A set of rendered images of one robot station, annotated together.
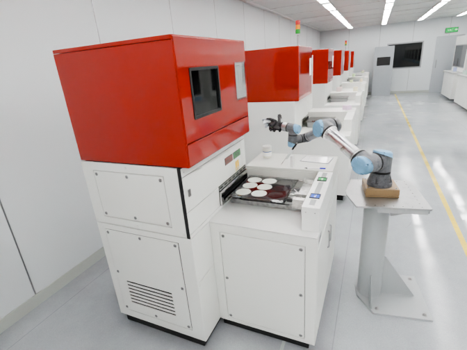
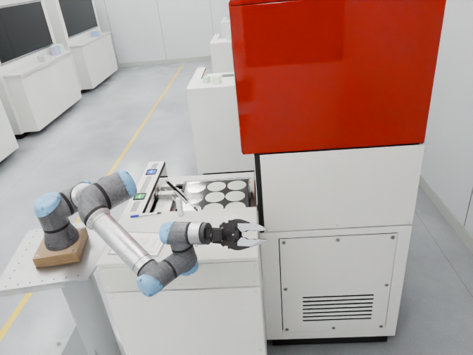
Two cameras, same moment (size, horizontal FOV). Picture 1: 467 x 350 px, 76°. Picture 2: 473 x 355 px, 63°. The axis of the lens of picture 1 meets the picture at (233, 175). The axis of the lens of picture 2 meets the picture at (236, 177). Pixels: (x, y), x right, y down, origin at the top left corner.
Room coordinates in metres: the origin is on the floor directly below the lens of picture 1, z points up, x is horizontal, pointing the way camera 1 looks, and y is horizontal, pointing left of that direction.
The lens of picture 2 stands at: (3.46, -0.70, 1.92)
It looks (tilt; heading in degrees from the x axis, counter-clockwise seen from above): 28 degrees down; 159
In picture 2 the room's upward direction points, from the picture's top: 6 degrees counter-clockwise
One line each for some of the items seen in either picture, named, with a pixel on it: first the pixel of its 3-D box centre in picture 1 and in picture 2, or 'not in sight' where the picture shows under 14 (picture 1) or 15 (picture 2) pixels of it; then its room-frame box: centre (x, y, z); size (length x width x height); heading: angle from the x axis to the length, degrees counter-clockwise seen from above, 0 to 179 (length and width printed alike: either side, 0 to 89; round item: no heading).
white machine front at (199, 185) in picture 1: (219, 177); (257, 156); (1.75, 0.09, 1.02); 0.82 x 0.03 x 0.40; 154
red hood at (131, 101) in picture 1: (167, 97); (317, 55); (1.89, 0.37, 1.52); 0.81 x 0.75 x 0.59; 154
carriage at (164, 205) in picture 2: (305, 194); (164, 207); (1.73, -0.45, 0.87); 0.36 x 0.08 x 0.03; 154
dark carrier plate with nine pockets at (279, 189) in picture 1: (264, 187); (215, 197); (1.83, -0.20, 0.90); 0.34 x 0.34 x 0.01; 64
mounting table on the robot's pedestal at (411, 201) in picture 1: (381, 201); (65, 261); (1.77, -0.96, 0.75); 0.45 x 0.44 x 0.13; 73
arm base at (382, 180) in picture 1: (379, 177); (59, 232); (1.78, -0.94, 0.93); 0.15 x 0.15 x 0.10
